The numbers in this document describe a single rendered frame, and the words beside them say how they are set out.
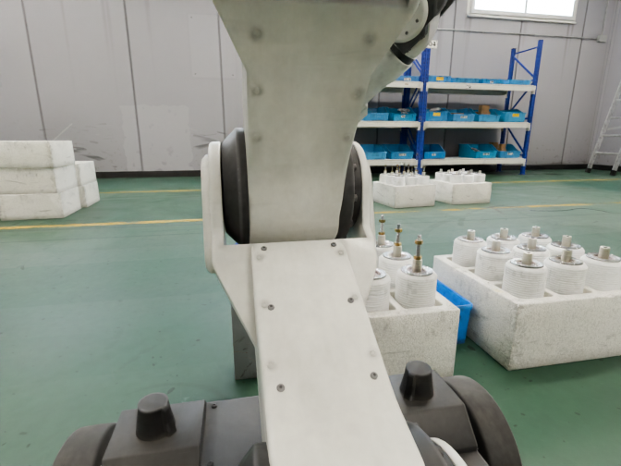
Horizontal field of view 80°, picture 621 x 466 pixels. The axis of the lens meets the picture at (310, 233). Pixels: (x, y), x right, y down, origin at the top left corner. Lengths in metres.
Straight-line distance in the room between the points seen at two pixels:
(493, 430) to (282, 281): 0.38
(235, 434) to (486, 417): 0.34
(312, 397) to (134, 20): 6.03
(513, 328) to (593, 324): 0.23
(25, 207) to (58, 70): 3.33
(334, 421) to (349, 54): 0.28
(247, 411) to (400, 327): 0.43
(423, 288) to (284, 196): 0.57
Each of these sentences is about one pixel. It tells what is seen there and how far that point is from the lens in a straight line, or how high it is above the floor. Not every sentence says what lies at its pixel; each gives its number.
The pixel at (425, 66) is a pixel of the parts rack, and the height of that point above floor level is 1.52.
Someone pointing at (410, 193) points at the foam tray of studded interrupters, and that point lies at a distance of 3.20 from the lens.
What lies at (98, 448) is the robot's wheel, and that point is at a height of 0.20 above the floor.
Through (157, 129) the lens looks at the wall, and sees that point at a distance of 5.98.
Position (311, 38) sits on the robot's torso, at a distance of 0.32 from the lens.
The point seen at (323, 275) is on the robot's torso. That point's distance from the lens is 0.38.
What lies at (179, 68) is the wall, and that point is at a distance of 5.99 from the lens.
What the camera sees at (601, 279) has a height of 0.20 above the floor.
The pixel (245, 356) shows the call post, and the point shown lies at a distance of 0.94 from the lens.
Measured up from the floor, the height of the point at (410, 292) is 0.21.
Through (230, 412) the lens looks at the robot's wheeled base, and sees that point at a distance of 0.59.
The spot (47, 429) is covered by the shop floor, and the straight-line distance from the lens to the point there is 0.99.
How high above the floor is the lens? 0.56
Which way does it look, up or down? 14 degrees down
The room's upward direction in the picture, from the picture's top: straight up
